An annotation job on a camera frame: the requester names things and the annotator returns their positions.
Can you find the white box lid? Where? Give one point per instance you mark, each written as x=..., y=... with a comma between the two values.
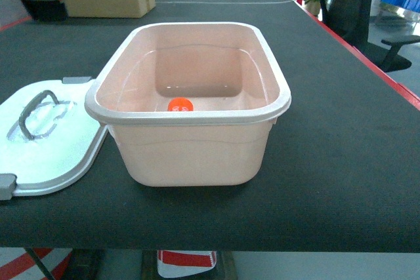
x=48, y=141

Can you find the black mesh office chair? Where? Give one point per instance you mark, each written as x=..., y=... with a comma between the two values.
x=349, y=19

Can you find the black table mat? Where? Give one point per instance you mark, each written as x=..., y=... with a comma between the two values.
x=340, y=171

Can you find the orange cylindrical capacitor 4680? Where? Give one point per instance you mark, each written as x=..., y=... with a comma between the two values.
x=180, y=104

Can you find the pink plastic storage box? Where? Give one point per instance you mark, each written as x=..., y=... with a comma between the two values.
x=229, y=73

